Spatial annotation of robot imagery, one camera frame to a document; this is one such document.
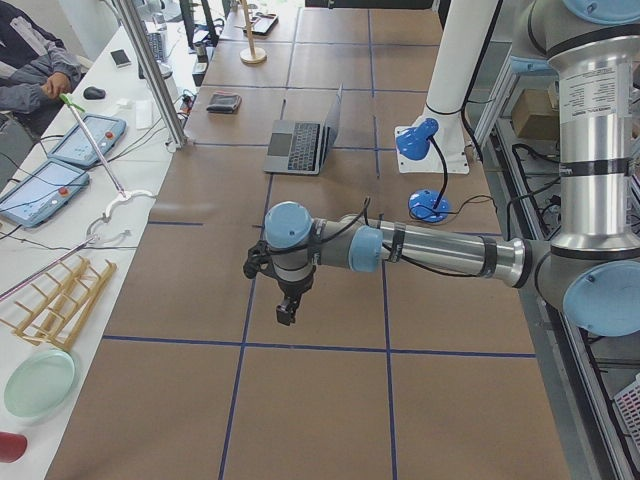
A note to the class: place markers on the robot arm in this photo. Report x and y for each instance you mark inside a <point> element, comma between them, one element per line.
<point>590,270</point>

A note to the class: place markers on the grey folded cloth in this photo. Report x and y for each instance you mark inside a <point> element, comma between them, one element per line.
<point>224,103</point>

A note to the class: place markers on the aluminium frame post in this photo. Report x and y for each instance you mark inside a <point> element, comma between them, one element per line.
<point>131,22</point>

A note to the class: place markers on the black computer mouse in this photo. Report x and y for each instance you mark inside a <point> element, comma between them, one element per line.
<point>94,93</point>

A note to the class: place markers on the white smartphone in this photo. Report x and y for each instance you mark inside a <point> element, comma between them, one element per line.
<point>120,58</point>

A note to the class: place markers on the green plate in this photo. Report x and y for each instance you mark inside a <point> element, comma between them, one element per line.
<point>40,384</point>

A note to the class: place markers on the black keyboard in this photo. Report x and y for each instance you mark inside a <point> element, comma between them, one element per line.
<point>156,41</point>

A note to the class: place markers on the reacher grabber tool upper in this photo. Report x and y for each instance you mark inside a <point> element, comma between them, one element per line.
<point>123,196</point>

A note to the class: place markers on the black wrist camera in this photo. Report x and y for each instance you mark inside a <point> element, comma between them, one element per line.
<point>258,261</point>

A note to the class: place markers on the blue teach pendant near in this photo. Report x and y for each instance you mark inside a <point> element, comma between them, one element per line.
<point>38,197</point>

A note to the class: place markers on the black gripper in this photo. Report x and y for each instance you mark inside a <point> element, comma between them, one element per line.
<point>294,289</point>

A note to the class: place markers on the wooden dish rack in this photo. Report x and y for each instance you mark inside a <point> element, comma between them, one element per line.
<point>56,306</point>

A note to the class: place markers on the seated person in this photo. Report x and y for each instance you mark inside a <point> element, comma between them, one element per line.
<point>36,69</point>

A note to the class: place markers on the silver laptop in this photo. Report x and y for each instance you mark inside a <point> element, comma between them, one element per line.
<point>302,147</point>

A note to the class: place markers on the red cup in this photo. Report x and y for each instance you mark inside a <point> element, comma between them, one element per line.
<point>12,446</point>

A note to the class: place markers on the wooden mug tree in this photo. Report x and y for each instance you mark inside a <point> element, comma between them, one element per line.
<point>253,54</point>

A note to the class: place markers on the cardboard box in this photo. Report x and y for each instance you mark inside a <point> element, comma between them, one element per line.
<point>534,118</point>

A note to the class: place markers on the blue desk lamp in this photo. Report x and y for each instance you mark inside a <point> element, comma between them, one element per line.
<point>419,152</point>

